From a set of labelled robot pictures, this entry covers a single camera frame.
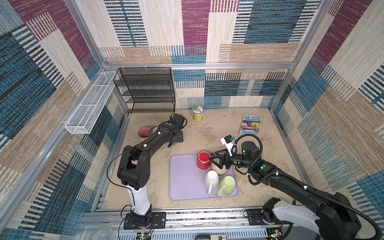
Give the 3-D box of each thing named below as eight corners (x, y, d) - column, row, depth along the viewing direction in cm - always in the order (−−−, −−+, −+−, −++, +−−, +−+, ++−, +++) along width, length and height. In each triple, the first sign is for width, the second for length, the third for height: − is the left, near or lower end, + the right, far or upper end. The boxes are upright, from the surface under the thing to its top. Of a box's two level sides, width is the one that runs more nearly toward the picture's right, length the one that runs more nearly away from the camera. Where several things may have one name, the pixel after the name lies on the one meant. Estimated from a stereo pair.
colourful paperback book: (238, 133, 109) (239, 130, 106) (242, 116, 120) (243, 112, 117) (257, 139, 106) (259, 135, 103) (259, 120, 117) (261, 116, 114)
